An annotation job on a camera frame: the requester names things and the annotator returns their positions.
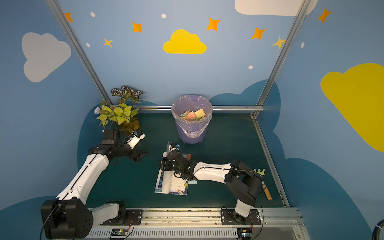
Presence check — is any aluminium frame right post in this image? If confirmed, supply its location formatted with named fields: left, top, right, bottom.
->
left=251, top=0, right=318, bottom=120

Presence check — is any aluminium frame left post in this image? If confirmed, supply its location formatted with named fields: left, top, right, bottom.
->
left=45, top=0, right=111, bottom=102

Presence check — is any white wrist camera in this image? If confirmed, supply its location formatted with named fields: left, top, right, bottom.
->
left=125, top=130, right=146, bottom=149
left=167, top=143, right=180, bottom=153

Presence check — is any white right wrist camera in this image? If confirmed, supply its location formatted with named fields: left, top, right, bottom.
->
left=167, top=143, right=180, bottom=153

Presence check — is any right green circuit board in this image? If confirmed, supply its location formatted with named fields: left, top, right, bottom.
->
left=237, top=228, right=253, bottom=240

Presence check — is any potted green plant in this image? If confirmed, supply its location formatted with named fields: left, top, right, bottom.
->
left=94, top=86, right=143, bottom=136

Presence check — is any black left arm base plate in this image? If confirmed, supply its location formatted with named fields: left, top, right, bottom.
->
left=101, top=209, right=143, bottom=226

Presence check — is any green hand rake wooden handle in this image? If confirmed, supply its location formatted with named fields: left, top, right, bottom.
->
left=254, top=169, right=273, bottom=201

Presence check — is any aluminium front rail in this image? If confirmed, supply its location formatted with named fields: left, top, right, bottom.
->
left=85, top=208, right=310, bottom=240

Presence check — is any aluminium frame back bar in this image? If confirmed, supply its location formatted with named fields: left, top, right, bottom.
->
left=134, top=106, right=264, bottom=112

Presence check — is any left green circuit board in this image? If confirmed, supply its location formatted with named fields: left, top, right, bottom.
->
left=110, top=229, right=129, bottom=238

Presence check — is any discarded sticky notes pile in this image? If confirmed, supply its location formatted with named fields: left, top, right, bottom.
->
left=180, top=109, right=206, bottom=122

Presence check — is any translucent bin liner bag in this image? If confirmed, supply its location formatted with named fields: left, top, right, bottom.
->
left=170, top=94, right=214, bottom=139

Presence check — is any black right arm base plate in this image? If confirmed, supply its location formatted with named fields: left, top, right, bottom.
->
left=220, top=208, right=262, bottom=226

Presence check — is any green circuit board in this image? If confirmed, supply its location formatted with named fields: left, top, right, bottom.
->
left=237, top=228, right=253, bottom=240
left=110, top=229, right=129, bottom=238

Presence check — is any science magazine book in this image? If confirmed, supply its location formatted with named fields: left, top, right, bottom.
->
left=155, top=152, right=188, bottom=196

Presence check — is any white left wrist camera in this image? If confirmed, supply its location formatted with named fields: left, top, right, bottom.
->
left=125, top=130, right=146, bottom=149

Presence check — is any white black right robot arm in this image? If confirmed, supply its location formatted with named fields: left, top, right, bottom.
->
left=155, top=142, right=263, bottom=219

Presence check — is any purple trash bin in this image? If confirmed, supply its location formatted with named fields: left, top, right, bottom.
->
left=173, top=94, right=212, bottom=145

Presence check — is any aluminium frame post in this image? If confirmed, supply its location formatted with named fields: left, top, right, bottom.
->
left=45, top=0, right=111, bottom=102
left=251, top=0, right=318, bottom=120

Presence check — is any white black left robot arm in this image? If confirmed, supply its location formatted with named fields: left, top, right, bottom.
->
left=40, top=129, right=147, bottom=240

